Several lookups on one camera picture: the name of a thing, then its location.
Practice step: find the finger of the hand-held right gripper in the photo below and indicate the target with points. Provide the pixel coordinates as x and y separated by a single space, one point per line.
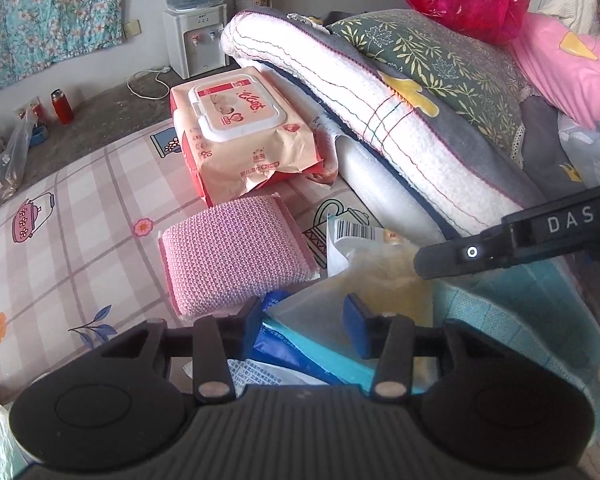
450 257

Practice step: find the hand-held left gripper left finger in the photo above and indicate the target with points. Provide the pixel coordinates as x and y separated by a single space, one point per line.
252 322

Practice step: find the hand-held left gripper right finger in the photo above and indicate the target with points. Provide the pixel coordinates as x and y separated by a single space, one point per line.
356 322

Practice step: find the clear bag with barcode label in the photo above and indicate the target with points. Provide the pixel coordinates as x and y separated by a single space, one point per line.
380 270

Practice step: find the teal checked towel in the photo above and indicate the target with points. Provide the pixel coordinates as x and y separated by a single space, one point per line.
505 320

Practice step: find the blue packet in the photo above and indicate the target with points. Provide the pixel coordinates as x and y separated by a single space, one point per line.
280 350

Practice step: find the pink knitted cloth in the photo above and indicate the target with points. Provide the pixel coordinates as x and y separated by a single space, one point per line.
235 255

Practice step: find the white quilted pad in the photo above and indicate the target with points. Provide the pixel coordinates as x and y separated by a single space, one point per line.
380 185

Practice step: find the grey blanket with yellow prints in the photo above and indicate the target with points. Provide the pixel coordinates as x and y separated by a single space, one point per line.
542 130

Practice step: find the checked printed bed sheet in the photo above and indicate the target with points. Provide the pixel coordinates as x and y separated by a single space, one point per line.
80 260

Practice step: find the green leaf print pillow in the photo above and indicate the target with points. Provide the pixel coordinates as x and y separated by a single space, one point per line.
440 65

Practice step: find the wet wipes pack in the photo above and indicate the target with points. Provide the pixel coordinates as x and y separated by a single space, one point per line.
240 125

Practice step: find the white folded quilt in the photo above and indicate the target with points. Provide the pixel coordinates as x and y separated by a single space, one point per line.
330 75

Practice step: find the blue bowl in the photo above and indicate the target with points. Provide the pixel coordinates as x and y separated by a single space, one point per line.
39 136

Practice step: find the red thermos bottle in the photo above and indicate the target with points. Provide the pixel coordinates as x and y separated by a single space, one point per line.
62 107

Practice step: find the white water dispenser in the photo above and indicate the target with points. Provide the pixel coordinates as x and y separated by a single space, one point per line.
200 40

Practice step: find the clear plastic bag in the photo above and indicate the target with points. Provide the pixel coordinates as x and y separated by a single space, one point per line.
12 160

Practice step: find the red white carton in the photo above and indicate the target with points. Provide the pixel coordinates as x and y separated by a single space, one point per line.
39 111

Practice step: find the beige wall socket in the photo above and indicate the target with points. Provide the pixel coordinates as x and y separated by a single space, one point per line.
132 29

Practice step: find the teal floral wall cloth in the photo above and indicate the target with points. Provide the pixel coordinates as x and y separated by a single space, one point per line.
40 15

